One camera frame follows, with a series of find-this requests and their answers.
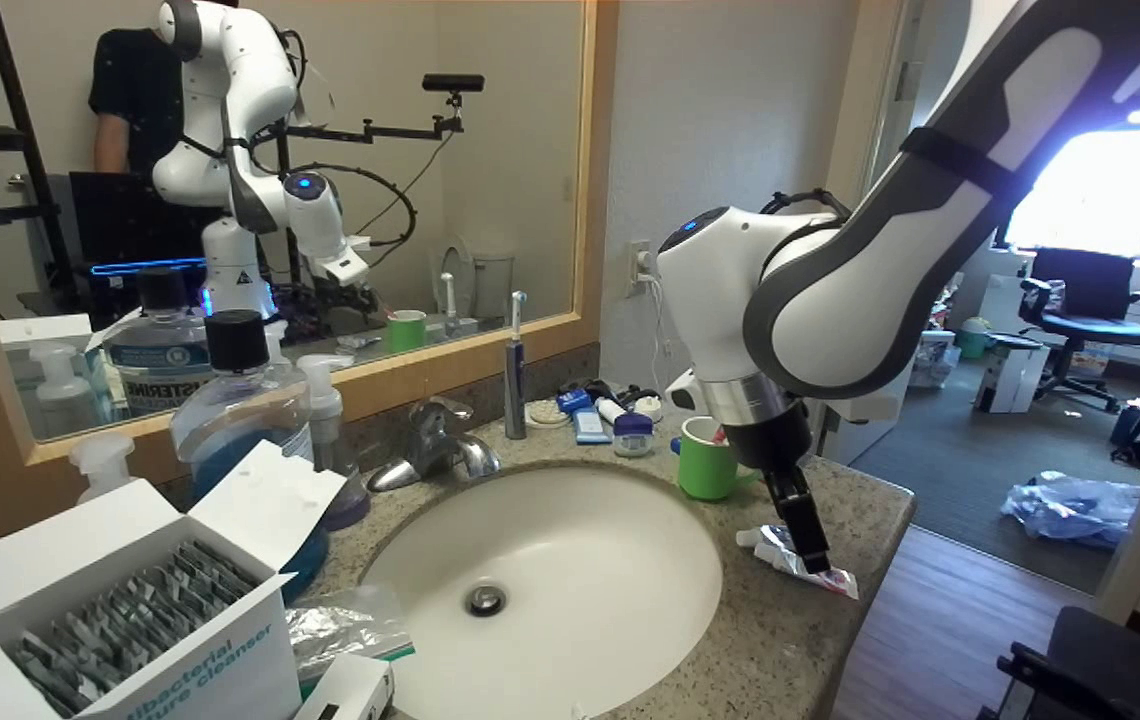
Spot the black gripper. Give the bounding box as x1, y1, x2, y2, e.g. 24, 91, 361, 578
724, 394, 840, 577

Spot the white red toothpaste tube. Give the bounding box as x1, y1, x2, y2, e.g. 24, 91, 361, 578
757, 535, 865, 604

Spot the crumpled grey white tube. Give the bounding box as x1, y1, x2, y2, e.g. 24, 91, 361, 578
737, 521, 800, 572

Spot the green mug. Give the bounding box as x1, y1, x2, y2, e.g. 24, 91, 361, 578
667, 413, 749, 508

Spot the white container blue lid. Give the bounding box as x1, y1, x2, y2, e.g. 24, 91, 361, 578
612, 413, 660, 459

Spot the white sink basin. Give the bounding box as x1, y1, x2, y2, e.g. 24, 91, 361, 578
356, 459, 727, 720

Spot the white storage box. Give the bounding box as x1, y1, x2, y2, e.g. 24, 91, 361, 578
975, 331, 1055, 419

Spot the blue plastic bag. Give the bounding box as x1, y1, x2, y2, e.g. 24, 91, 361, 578
999, 468, 1140, 555

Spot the black office chair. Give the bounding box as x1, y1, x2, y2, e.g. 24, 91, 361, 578
1017, 244, 1140, 416

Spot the chrome faucet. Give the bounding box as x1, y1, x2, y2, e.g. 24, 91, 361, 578
365, 394, 505, 496

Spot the bright window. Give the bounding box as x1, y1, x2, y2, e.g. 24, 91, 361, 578
999, 105, 1140, 269

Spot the wood framed mirror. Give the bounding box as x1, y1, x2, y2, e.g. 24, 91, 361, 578
0, 0, 624, 473

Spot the small white box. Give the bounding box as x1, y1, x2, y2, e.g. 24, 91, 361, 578
287, 650, 400, 720

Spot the clear plastic wrapper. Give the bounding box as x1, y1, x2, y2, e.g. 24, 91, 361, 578
284, 599, 419, 695

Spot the clear soap pump bottle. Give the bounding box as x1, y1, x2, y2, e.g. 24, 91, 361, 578
295, 350, 353, 476

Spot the open white teal box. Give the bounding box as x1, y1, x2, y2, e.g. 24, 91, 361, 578
0, 437, 353, 720

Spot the white wall outlet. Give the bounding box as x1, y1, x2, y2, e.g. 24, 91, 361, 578
624, 237, 667, 305

